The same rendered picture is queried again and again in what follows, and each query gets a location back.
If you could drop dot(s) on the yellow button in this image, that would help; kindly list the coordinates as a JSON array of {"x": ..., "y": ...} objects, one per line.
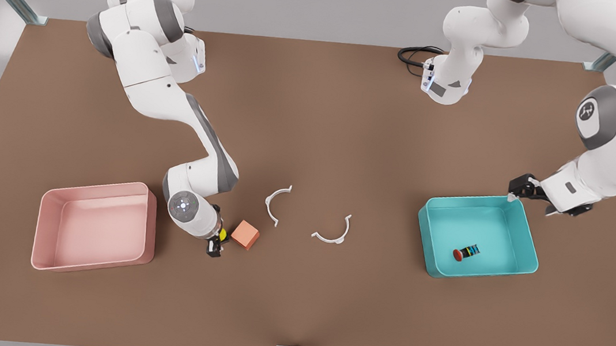
[{"x": 223, "y": 235}]

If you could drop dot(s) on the red button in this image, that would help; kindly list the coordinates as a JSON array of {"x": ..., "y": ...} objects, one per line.
[{"x": 466, "y": 252}]

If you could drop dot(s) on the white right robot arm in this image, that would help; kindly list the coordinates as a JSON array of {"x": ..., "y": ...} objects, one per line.
[{"x": 146, "y": 62}]

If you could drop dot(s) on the blue storage box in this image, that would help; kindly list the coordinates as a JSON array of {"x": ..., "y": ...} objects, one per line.
[{"x": 477, "y": 239}]

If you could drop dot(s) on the pink storage box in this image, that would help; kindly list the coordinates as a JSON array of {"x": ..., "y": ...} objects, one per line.
[{"x": 96, "y": 227}]

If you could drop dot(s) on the orange cube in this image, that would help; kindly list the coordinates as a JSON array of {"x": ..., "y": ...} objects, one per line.
[{"x": 244, "y": 235}]

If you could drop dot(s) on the white curved bracket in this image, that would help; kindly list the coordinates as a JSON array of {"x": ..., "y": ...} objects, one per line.
[
  {"x": 271, "y": 199},
  {"x": 335, "y": 237}
]

